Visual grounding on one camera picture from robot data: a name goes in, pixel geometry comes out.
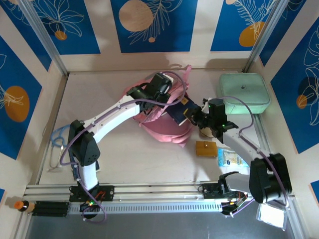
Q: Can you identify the beige oval stone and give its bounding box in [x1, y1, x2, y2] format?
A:
[200, 125, 215, 138]

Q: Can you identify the mint green zipped case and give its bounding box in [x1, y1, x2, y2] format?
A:
[218, 72, 271, 115]

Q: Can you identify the clear bag with white contents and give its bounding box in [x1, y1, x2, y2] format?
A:
[256, 203, 286, 229]

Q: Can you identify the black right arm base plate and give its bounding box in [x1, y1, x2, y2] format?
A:
[201, 183, 247, 200]

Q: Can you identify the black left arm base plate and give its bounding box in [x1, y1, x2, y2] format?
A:
[69, 184, 115, 202]

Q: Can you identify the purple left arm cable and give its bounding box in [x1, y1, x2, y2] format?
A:
[59, 71, 189, 224]

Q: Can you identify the slotted grey cable duct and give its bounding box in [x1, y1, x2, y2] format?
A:
[68, 201, 224, 215]

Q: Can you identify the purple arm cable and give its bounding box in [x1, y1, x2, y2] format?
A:
[59, 71, 189, 224]
[221, 96, 291, 217]

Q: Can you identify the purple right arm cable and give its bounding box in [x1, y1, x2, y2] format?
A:
[221, 96, 291, 217]

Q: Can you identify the brown leather wallet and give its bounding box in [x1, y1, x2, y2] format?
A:
[195, 140, 218, 158]

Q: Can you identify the aluminium corner post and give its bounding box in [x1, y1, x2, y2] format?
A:
[243, 0, 291, 73]
[18, 0, 69, 77]

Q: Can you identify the pink student backpack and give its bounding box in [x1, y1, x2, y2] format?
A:
[122, 64, 194, 149]

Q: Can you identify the black ribbed bar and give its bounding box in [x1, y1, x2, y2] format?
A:
[31, 201, 70, 217]

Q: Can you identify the aluminium front rail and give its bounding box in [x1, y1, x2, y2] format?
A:
[23, 181, 294, 200]

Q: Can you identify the blue snack packet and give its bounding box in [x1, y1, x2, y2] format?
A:
[218, 147, 250, 168]

